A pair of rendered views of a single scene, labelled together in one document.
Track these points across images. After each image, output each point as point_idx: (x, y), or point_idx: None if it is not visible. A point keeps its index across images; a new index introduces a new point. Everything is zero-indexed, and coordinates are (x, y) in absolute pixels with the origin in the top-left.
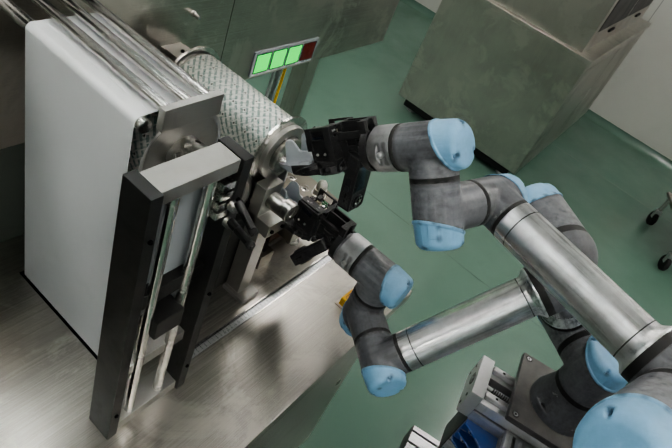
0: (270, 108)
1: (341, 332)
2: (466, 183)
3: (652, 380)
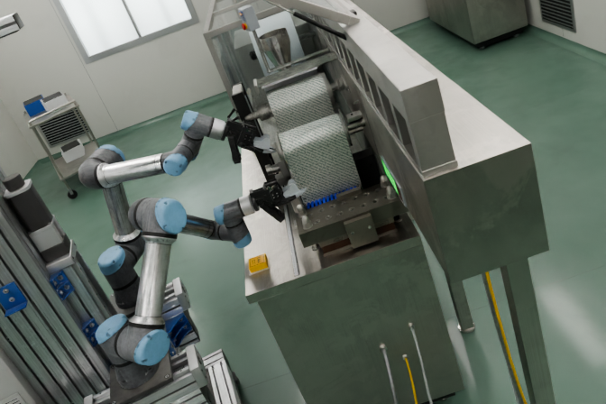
0: (289, 131)
1: (253, 254)
2: (184, 142)
3: (105, 156)
